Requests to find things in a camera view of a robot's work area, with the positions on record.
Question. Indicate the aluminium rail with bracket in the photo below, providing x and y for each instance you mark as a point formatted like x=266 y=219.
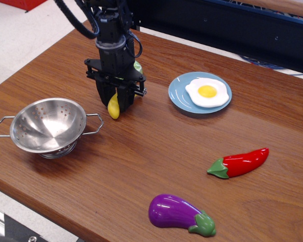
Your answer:
x=27 y=225

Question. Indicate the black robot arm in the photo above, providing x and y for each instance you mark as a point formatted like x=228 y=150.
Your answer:
x=114 y=21

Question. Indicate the dark blue metal frame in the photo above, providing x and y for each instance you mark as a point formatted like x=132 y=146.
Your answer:
x=249 y=31

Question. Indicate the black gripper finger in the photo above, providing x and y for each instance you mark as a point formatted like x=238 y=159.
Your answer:
x=125 y=97
x=106 y=90

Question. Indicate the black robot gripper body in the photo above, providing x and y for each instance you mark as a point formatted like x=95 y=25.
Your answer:
x=111 y=62

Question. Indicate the light blue plate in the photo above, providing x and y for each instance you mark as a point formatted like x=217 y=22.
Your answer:
x=181 y=99

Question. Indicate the yellow toy banana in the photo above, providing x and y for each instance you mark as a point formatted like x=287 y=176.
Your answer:
x=113 y=107

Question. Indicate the steel colander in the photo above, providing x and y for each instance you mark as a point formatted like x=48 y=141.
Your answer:
x=50 y=127

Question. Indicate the toy fried egg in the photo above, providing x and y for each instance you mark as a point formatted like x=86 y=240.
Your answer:
x=207 y=92

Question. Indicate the red toy chili pepper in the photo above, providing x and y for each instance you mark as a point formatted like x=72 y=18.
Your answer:
x=240 y=164

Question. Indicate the red box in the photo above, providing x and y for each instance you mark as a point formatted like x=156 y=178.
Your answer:
x=23 y=4

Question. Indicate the green toy cabbage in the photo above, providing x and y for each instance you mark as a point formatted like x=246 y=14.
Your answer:
x=137 y=66

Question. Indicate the purple toy eggplant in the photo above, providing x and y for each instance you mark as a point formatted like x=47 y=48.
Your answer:
x=167 y=211

